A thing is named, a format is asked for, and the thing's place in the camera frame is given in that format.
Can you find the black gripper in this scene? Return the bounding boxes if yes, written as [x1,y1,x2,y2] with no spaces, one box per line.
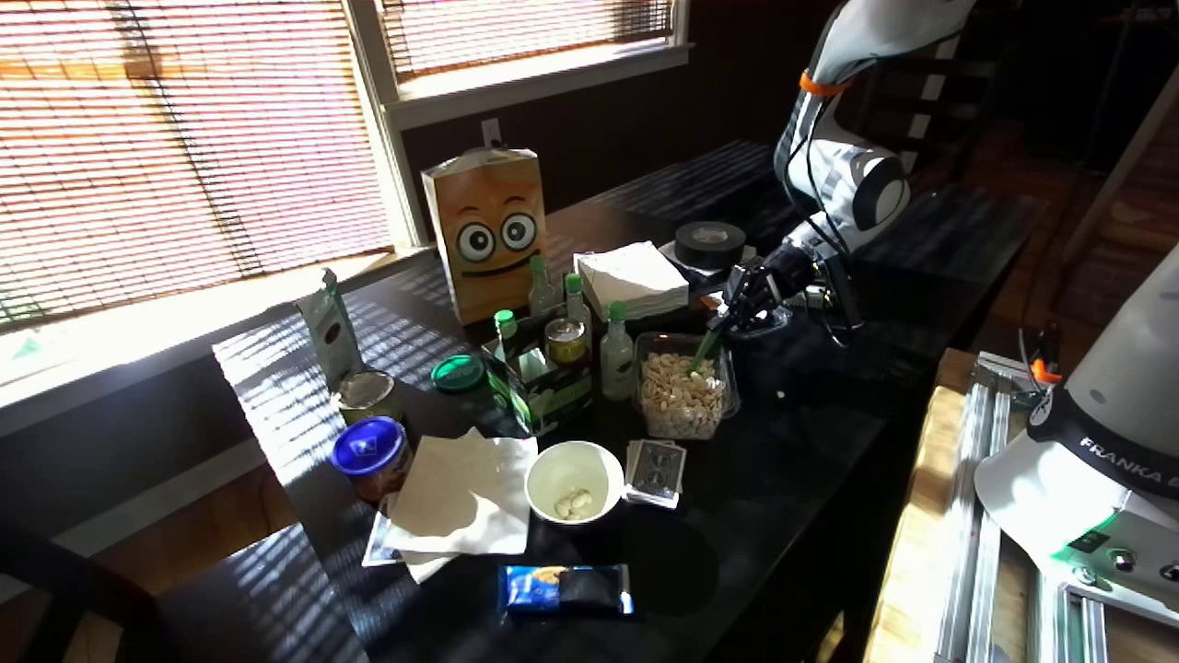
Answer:
[712,240,830,348]

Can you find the green plastic spoon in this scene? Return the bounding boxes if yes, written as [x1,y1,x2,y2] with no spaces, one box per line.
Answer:
[688,319,728,377]

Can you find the clear plastic lunchbox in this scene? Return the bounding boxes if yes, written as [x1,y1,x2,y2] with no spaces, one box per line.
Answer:
[629,328,745,446]

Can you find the white bowl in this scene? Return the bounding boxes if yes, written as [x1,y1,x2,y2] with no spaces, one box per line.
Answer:
[522,438,625,532]

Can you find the black tape roll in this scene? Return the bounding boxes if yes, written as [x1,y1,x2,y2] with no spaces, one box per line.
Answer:
[670,216,749,271]

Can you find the white napkin stack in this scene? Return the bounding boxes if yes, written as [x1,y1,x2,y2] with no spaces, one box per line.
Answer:
[570,240,691,319]

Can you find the green capped clear bottle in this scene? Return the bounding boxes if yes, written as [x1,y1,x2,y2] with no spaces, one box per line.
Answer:
[561,268,598,328]
[599,302,641,403]
[525,254,562,325]
[490,307,525,373]

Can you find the gold metal can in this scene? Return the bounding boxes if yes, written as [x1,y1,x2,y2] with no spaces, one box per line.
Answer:
[545,314,591,368]

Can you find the orange smiley face box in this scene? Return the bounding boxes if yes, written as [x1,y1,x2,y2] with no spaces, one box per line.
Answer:
[421,143,552,328]

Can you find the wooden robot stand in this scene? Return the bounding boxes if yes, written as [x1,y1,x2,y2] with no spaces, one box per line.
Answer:
[861,348,1179,663]

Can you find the green round lid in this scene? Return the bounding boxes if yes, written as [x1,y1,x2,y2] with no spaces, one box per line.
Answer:
[427,349,490,398]

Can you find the blue snack packet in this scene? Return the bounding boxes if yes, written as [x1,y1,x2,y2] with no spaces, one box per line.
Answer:
[497,561,638,621]

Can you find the white paper napkins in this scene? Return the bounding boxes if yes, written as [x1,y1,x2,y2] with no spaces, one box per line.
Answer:
[362,427,541,587]

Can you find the slatted window blind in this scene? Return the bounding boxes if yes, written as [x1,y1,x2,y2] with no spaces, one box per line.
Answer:
[373,0,685,84]
[0,0,398,333]

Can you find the clear glass jar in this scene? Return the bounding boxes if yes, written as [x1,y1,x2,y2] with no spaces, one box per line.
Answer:
[330,366,401,427]

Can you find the white window frame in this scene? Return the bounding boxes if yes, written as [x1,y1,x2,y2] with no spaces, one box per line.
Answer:
[0,0,696,415]

